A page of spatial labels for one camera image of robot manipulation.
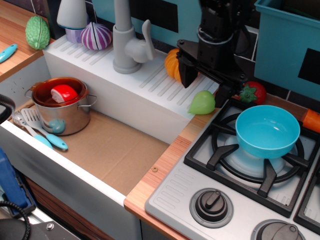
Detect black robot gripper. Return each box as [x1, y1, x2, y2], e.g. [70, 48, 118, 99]
[177, 25, 248, 108]

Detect green toy pear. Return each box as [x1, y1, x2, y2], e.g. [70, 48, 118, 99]
[188, 90, 216, 115]

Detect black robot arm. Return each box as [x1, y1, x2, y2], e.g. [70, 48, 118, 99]
[176, 0, 255, 108]

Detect turquoise plastic bowl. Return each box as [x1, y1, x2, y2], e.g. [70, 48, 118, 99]
[235, 105, 301, 159]

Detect brown translucent bowl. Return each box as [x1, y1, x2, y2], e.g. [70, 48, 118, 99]
[30, 77, 89, 108]

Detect orange toy pumpkin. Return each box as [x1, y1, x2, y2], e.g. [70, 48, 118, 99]
[164, 48, 201, 83]

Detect red toy tomato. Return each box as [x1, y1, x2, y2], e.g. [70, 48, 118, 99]
[239, 81, 267, 105]

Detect white sink drainboard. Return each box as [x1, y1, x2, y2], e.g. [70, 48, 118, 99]
[43, 36, 218, 144]

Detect turquoise box centre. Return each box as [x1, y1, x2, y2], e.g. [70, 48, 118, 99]
[91, 0, 205, 51]

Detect grey toy faucet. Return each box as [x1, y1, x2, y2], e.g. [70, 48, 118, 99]
[113, 0, 156, 74]

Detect orange toy carrot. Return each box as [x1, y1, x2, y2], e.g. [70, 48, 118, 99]
[302, 108, 320, 133]

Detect black stove grate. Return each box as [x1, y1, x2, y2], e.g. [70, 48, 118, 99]
[293, 161, 320, 235]
[183, 99, 320, 218]

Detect purple striped toy onion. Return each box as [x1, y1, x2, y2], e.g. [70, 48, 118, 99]
[80, 22, 113, 50]

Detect grey stove knob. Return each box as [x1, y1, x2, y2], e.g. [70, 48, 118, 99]
[250, 219, 306, 240]
[189, 188, 234, 229]

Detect stainless steel pot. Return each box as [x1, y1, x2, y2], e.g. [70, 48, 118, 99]
[25, 77, 97, 136]

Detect red white toy radish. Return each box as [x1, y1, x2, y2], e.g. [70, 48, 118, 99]
[50, 84, 78, 103]

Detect grey cone toy bottle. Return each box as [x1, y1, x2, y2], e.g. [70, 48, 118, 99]
[56, 0, 88, 44]

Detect green bumpy toy vegetable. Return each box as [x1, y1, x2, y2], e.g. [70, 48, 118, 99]
[25, 15, 50, 50]

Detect blue clamp device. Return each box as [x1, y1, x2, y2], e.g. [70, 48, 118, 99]
[0, 149, 36, 214]

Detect grey slotted spatula blue handle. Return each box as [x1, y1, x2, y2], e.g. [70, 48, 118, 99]
[20, 108, 69, 151]

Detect grey spoon blue handle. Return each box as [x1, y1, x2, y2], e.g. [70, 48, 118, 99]
[12, 111, 53, 149]

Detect turquoise utensil handle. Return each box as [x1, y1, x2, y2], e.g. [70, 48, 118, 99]
[0, 44, 18, 63]

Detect black coiled cable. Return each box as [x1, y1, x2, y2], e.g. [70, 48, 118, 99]
[0, 200, 31, 240]

